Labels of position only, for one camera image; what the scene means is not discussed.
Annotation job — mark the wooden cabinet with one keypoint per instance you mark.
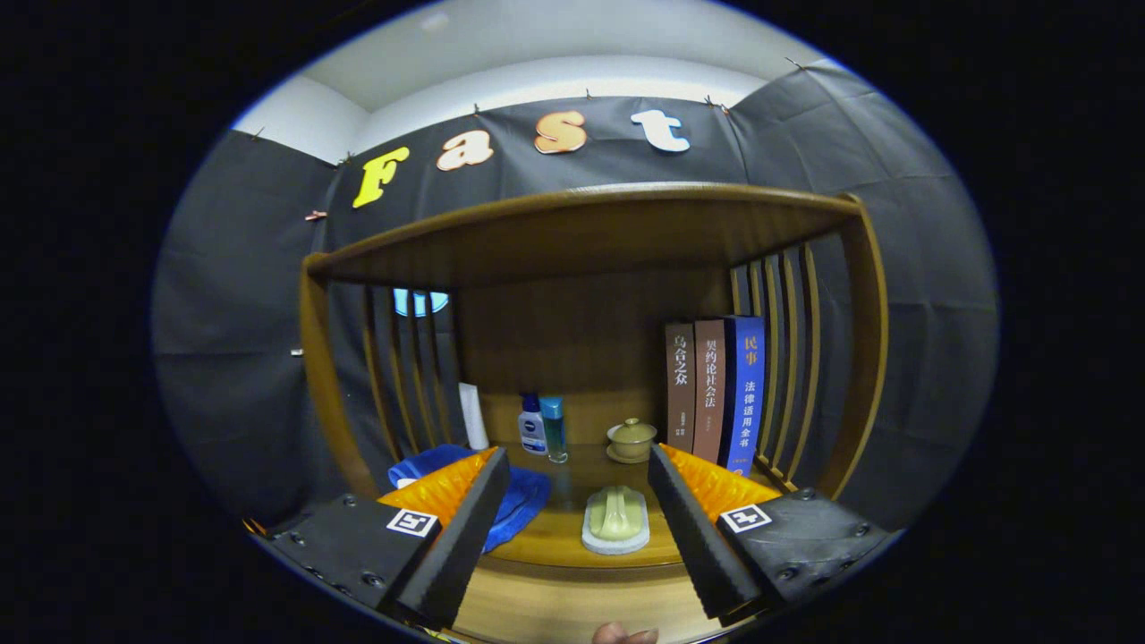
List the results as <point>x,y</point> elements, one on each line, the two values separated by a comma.
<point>581,233</point>

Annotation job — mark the teal bottle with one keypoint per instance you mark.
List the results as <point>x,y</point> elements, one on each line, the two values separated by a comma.
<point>555,429</point>

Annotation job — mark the white tube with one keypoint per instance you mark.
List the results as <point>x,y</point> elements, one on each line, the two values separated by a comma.
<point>474,416</point>

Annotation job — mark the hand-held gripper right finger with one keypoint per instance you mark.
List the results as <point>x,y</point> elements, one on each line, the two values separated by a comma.
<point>693,537</point>

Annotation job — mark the blue folded towel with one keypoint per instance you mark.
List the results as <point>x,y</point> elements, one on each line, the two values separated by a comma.
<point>528,501</point>

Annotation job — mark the beige lidded tea cup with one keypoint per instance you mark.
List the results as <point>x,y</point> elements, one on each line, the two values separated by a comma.
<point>631,438</point>

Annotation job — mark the white bottle with blue cap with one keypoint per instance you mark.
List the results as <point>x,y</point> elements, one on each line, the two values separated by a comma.
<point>532,434</point>

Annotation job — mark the blue book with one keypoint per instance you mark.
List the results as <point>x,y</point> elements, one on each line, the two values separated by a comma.
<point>745,394</point>

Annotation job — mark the reddish brown book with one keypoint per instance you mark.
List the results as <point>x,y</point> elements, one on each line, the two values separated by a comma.
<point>709,385</point>

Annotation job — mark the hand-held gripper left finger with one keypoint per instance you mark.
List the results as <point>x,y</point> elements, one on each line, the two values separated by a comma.
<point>465,537</point>

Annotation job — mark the dark brown book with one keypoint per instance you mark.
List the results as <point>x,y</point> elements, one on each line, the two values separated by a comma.
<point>680,385</point>

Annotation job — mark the black backdrop cloth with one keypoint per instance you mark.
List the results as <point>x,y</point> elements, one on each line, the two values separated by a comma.
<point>241,313</point>

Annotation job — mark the wooden countertop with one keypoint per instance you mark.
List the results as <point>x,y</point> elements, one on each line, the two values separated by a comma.
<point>564,537</point>

